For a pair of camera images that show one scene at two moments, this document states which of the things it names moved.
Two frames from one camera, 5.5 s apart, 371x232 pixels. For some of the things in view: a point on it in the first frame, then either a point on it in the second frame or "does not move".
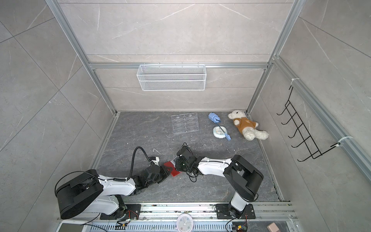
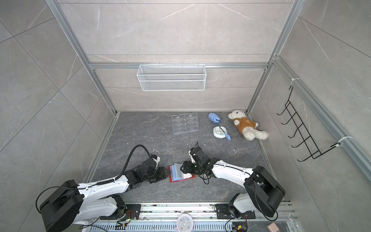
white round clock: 184,223 does not move
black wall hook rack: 308,141 does not move
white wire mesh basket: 172,77 does not move
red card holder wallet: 171,165 -> 170,180
